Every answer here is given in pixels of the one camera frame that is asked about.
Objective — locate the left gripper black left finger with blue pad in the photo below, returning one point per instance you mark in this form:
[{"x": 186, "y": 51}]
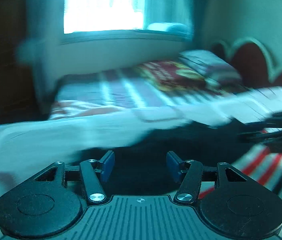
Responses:
[{"x": 43, "y": 206}]

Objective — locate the red black striped knit garment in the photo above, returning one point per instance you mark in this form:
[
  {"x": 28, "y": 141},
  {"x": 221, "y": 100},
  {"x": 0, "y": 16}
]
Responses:
[{"x": 141, "y": 168}]

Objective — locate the bright window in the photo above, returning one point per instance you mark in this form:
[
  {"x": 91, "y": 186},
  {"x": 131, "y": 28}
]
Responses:
[{"x": 103, "y": 15}]

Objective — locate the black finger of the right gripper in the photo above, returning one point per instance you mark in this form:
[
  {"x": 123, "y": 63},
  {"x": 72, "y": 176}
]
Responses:
[{"x": 265, "y": 133}]

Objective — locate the red scalloped headboard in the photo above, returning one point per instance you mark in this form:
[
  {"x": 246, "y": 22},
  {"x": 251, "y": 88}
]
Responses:
[{"x": 252, "y": 60}]

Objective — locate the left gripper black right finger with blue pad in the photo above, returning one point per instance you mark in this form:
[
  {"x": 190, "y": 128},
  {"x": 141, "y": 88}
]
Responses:
[{"x": 229, "y": 203}]

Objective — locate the white patterned bed sheet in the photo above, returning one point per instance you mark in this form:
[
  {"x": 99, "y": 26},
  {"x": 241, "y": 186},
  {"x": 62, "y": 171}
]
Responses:
[{"x": 28, "y": 147}]

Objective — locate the dark wooden wardrobe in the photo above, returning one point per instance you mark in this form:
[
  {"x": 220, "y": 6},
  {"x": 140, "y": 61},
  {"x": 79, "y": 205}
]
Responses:
[{"x": 17, "y": 95}]

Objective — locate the right teal curtain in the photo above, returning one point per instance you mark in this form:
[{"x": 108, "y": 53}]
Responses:
[{"x": 198, "y": 10}]

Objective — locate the striped purple bed sheet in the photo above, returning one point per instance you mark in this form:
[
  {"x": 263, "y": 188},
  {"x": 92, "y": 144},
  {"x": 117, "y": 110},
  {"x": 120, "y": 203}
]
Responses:
[{"x": 108, "y": 91}]

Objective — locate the left grey curtain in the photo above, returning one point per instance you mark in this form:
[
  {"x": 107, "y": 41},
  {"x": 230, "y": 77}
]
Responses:
[{"x": 42, "y": 29}]

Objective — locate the striped grey pillow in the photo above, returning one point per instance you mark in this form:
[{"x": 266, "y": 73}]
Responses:
[{"x": 211, "y": 67}]

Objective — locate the red yellow patterned blanket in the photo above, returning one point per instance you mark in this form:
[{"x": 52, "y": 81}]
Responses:
[{"x": 168, "y": 76}]

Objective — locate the light bundle on windowsill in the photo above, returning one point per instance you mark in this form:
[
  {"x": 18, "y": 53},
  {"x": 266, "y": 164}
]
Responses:
[{"x": 175, "y": 28}]

